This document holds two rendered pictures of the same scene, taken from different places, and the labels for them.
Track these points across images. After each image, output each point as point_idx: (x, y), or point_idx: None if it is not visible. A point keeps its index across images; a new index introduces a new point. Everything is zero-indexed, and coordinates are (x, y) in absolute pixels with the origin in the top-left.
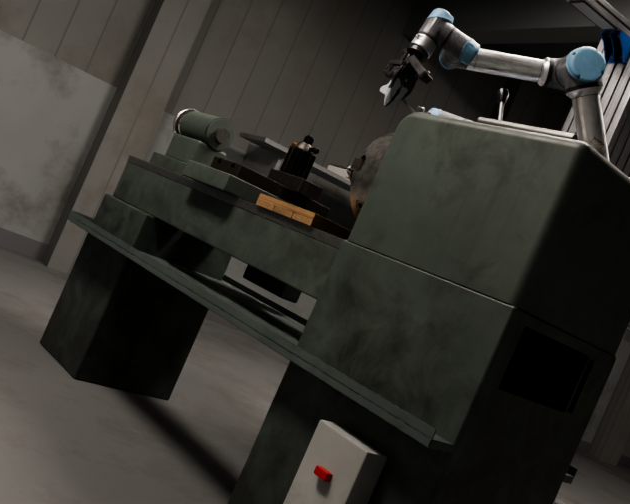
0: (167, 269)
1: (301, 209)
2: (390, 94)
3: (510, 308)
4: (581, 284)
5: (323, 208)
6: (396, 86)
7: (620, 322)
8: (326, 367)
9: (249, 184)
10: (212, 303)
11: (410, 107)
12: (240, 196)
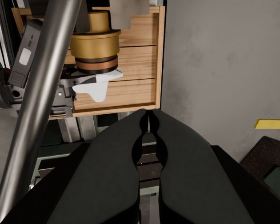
0: (162, 97)
1: (163, 34)
2: (181, 123)
3: None
4: None
5: (48, 166)
6: (190, 170)
7: None
8: None
9: (150, 142)
10: (163, 36)
11: (73, 9)
12: (150, 133)
